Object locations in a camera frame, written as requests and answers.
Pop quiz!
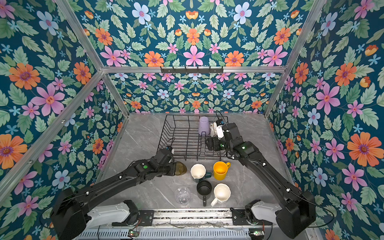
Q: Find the lavender plastic cup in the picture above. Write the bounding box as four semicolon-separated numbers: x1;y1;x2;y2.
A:
198;116;211;137

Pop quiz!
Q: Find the olive green glass cup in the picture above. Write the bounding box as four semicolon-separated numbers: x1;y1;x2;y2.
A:
174;162;188;176

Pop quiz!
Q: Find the white mug red inside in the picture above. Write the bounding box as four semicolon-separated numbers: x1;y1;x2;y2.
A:
210;122;218;137

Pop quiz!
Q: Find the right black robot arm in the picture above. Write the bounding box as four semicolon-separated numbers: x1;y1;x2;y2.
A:
206;120;316;239

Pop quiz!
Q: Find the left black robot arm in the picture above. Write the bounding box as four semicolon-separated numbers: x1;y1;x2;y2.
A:
50;147;187;240

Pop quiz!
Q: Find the yellow mug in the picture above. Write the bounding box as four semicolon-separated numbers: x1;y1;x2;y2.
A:
213;161;231;181

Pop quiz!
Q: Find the cream mug green outside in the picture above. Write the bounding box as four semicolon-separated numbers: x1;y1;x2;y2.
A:
190;164;212;183

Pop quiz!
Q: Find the clear glass cup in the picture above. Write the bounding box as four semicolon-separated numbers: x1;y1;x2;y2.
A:
175;187;191;205

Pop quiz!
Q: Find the black mug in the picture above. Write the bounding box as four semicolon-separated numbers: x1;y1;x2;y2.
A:
197;180;213;207

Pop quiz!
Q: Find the white ceramic mug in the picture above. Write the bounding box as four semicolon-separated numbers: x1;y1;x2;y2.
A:
211;184;231;207

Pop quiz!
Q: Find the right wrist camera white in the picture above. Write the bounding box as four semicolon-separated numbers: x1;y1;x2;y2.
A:
216;121;224;139

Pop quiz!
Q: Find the black wire dish rack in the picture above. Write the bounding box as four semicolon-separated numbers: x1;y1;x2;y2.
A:
158;114;226;161

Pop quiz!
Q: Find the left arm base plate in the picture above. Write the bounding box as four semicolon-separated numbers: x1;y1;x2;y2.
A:
112;210;155;227

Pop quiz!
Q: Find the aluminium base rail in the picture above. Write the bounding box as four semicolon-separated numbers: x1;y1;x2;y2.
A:
64;207;319;240

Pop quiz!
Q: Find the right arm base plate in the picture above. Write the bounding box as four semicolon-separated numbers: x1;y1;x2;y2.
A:
230;208;273;226

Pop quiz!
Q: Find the metal hook rail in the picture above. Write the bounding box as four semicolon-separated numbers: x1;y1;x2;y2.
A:
160;67;224;74

